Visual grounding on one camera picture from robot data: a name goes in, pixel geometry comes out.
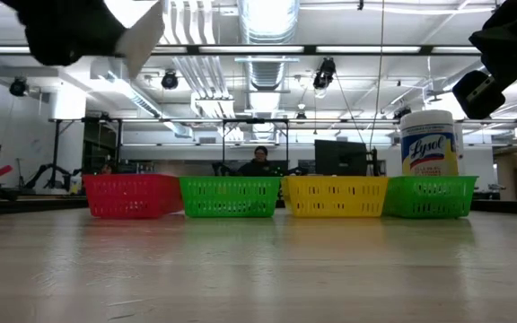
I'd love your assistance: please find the yellow plastic slotted basket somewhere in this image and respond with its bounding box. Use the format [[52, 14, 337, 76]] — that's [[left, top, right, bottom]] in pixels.
[[279, 175, 390, 219]]

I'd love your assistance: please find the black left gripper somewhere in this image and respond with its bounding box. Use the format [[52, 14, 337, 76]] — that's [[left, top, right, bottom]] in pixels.
[[0, 0, 127, 67]]

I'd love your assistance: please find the black hanging camera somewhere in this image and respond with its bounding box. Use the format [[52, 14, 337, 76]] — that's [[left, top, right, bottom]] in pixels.
[[8, 78, 28, 98], [311, 57, 337, 91], [160, 70, 180, 91]]

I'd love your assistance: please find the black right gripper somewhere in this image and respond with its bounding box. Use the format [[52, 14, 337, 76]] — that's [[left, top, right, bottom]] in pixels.
[[453, 0, 517, 120]]

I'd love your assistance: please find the red plastic slotted basket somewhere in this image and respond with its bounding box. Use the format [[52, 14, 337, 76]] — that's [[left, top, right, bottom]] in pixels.
[[82, 173, 184, 220]]

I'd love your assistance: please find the black workstation frame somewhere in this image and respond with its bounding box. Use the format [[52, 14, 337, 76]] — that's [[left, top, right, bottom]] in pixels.
[[49, 116, 403, 177]]

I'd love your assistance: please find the green plastic slotted basket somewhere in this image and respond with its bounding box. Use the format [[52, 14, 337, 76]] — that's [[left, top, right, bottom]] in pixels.
[[381, 174, 479, 220], [178, 175, 283, 219]]

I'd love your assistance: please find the Lysol wipes canister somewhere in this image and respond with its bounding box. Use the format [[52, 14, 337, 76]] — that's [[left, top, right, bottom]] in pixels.
[[399, 109, 460, 177]]

